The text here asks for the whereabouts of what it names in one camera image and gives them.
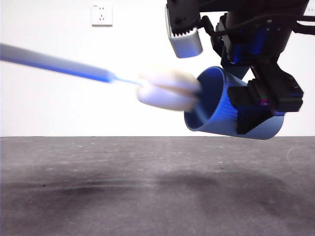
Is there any black camera cable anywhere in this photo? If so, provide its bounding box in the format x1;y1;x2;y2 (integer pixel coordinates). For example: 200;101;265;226
201;15;223;38

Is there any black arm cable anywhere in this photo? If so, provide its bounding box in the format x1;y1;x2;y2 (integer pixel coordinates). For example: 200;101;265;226
291;13;315;34

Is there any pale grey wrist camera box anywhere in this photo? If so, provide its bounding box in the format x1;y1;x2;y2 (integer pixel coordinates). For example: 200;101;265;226
165;4;204;59

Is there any blue ribbed plastic cup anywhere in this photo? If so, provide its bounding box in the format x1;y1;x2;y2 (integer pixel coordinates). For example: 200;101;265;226
184;66;285;141

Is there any grey-handled sponge cup brush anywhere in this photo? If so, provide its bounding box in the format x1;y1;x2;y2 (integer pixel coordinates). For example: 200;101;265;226
0;43;201;112

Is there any white wall socket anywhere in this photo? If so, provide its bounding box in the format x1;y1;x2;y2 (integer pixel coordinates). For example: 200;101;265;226
92;4;113;27
305;4;315;28

